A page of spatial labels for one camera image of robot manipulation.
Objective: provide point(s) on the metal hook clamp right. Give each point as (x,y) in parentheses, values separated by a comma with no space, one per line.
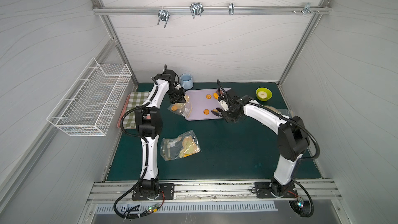
(307,10)

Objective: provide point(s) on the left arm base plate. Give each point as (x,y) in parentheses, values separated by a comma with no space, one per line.
(162,191)

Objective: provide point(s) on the aluminium top rail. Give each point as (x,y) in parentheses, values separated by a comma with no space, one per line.
(208,10)

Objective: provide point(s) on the light blue ceramic mug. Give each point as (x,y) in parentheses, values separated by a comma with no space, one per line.
(186,81)

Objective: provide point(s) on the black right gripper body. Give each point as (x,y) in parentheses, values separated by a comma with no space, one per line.
(229,108)

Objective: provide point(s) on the metal hook clamp left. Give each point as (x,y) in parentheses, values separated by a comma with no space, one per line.
(163,16)

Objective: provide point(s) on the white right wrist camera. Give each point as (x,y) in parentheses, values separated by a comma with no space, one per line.
(224,104)

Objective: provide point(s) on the pink tray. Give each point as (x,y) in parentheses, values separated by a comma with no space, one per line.
(123,110)

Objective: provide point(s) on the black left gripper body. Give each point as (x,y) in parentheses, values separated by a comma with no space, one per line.
(178,96)

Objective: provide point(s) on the clear zip bag underneath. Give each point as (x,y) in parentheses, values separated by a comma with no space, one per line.
(183,109)

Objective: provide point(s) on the metal hook small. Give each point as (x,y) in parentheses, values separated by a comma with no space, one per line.
(231,9)

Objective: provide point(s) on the green plastic bowl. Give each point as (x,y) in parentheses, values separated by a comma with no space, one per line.
(269,94)

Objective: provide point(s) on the white wire basket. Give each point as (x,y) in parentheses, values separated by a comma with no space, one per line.
(89,105)

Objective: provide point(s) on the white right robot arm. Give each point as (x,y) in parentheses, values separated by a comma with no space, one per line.
(294,142)

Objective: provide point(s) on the metal hook clamp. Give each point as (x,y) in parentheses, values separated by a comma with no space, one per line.
(307,10)
(163,16)
(196,9)

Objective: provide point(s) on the lavender plastic tray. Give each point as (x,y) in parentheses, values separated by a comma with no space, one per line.
(200,103)

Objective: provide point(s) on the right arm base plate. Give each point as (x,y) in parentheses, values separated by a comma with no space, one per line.
(264,189)

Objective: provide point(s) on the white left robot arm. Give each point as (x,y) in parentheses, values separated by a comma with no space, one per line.
(149,126)

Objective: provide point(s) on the metal hook clamp middle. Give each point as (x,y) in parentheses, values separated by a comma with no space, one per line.
(196,9)

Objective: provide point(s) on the clear zip bag with duck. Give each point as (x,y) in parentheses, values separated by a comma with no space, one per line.
(183,146)

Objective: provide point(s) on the white vent strip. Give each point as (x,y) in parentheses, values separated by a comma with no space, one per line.
(193,207)

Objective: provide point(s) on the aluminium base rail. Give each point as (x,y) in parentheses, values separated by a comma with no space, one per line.
(214,190)

